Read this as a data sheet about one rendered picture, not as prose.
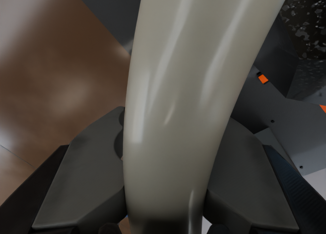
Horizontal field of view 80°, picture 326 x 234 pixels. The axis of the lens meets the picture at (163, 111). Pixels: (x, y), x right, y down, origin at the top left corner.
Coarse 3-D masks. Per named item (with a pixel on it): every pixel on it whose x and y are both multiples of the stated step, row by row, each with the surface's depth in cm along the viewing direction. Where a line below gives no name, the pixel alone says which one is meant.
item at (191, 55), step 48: (144, 0) 4; (192, 0) 3; (240, 0) 3; (144, 48) 4; (192, 48) 4; (240, 48) 4; (144, 96) 4; (192, 96) 4; (144, 144) 5; (192, 144) 5; (144, 192) 6; (192, 192) 6
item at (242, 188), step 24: (240, 144) 9; (216, 168) 8; (240, 168) 8; (264, 168) 8; (216, 192) 7; (240, 192) 7; (264, 192) 7; (216, 216) 7; (240, 216) 6; (264, 216) 6; (288, 216) 6
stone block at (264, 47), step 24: (288, 0) 20; (312, 0) 18; (288, 24) 21; (312, 24) 20; (264, 48) 37; (288, 48) 25; (312, 48) 22; (264, 72) 54; (288, 72) 31; (312, 72) 26; (288, 96) 44; (312, 96) 39
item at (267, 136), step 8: (272, 120) 110; (256, 136) 115; (264, 136) 111; (272, 136) 107; (264, 144) 107; (272, 144) 104; (280, 144) 101; (280, 152) 98; (288, 160) 92; (296, 168) 88
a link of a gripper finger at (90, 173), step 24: (120, 120) 11; (72, 144) 9; (96, 144) 9; (120, 144) 10; (72, 168) 8; (96, 168) 8; (120, 168) 8; (48, 192) 7; (72, 192) 7; (96, 192) 7; (120, 192) 7; (48, 216) 6; (72, 216) 6; (96, 216) 6; (120, 216) 7
